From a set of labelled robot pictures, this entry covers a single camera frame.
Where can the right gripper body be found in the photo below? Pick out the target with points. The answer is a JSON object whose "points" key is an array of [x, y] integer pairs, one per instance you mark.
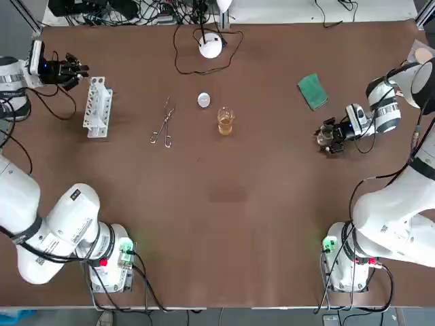
{"points": [[345, 131]]}

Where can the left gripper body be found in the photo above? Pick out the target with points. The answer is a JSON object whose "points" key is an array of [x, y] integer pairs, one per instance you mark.
{"points": [[52, 72]]}

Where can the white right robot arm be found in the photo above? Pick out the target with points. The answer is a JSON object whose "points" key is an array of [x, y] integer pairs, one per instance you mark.
{"points": [[384, 217]]}

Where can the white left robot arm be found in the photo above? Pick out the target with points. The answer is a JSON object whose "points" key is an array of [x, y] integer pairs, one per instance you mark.
{"points": [[68, 217]]}

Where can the folded green cloth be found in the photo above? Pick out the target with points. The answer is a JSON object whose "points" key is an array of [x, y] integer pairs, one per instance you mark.
{"points": [[312, 91]]}

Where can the white test tube rack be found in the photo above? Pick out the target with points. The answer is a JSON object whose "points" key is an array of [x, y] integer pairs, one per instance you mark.
{"points": [[96, 130]]}

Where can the green circuit board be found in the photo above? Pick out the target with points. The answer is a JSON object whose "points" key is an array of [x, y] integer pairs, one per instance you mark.
{"points": [[329, 244], [125, 253]]}

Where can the metal crucible tongs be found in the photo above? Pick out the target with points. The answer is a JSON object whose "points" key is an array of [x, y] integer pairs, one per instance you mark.
{"points": [[165, 120]]}

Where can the glass beaker with amber liquid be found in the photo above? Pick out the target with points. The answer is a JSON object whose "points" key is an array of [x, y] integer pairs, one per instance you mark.
{"points": [[225, 127]]}

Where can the small white porcelain dish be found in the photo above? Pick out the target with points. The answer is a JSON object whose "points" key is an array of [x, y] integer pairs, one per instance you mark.
{"points": [[204, 100]]}

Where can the white desk lamp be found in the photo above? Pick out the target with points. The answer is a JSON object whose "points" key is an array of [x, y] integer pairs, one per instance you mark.
{"points": [[210, 47]]}

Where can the aluminium frame post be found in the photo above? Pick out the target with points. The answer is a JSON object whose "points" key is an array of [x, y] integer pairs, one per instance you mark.
{"points": [[224, 17]]}

